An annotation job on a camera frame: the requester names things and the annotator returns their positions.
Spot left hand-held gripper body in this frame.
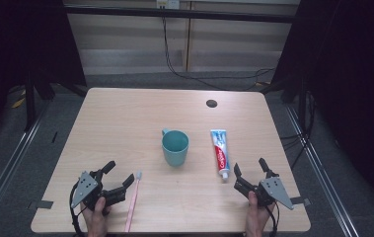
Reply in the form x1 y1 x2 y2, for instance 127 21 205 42
70 169 128 212

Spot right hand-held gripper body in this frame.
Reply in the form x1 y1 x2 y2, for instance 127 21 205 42
233 171 295 211

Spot white toothpaste tube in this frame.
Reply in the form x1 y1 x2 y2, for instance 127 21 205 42
210 128 231 181

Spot pink toothbrush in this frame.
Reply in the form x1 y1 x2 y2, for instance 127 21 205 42
123 170 143 233

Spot teal cup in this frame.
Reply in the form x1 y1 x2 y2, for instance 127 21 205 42
161 127 190 168

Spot person's left hand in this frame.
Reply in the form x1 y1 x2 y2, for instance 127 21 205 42
80 196 112 237

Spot person's right hand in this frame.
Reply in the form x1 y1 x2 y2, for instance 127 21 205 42
245 191 276 237

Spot grey tape strip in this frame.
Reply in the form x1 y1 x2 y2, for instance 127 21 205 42
28 199 54 211
289 196 312 207

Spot black metal stand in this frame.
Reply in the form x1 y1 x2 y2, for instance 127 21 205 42
281 74 310 133
24 70 56 132

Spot yellow floor tape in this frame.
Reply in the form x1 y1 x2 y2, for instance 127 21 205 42
11 89 28 110

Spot black curtain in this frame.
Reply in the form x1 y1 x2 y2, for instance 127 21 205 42
0 0 88 152
270 0 374 206

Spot black horizontal bar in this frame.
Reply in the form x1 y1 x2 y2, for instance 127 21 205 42
63 4 297 24

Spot right hand-held gripper cable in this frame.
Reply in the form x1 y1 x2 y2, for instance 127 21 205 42
266 202 280 237

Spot hand-held gripper cable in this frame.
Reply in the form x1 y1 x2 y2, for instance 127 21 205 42
266 202 280 237
68 181 86 237

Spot black floor cables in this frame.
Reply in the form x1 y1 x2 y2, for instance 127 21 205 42
279 92 318 170

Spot left hand-held gripper cable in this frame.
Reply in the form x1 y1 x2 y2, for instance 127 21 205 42
68 181 86 237

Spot metal floor rail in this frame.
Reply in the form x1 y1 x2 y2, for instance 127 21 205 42
284 104 360 237
0 100 50 229

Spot black wall cable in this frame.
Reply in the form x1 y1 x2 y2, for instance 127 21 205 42
160 15 276 92

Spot white wall outlet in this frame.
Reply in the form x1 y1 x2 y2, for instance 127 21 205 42
156 0 181 10

